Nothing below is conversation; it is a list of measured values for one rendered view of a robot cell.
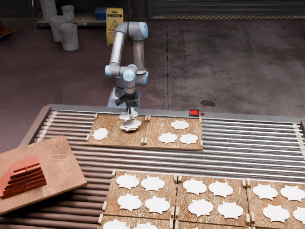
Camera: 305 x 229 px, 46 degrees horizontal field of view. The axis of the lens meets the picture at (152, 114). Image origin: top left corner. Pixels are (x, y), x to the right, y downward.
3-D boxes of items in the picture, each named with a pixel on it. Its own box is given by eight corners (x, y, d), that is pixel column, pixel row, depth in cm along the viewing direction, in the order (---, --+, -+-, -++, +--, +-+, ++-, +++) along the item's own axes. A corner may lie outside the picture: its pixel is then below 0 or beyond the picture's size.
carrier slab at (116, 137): (96, 116, 285) (96, 114, 284) (148, 118, 282) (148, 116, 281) (85, 145, 257) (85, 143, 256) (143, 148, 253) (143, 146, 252)
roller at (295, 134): (48, 121, 288) (47, 116, 285) (301, 136, 269) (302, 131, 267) (46, 125, 284) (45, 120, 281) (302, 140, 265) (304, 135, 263)
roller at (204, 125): (50, 117, 292) (49, 112, 289) (299, 131, 273) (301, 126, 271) (48, 121, 288) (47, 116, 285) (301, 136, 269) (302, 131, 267)
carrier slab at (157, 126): (148, 118, 282) (148, 116, 281) (201, 120, 279) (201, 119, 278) (143, 148, 254) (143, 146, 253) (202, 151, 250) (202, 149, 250)
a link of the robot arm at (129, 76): (135, 68, 246) (133, 75, 239) (136, 82, 252) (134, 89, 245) (124, 68, 246) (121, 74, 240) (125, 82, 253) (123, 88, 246)
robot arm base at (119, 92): (116, 88, 315) (115, 78, 309) (133, 89, 314) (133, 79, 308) (113, 97, 303) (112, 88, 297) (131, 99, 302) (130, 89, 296)
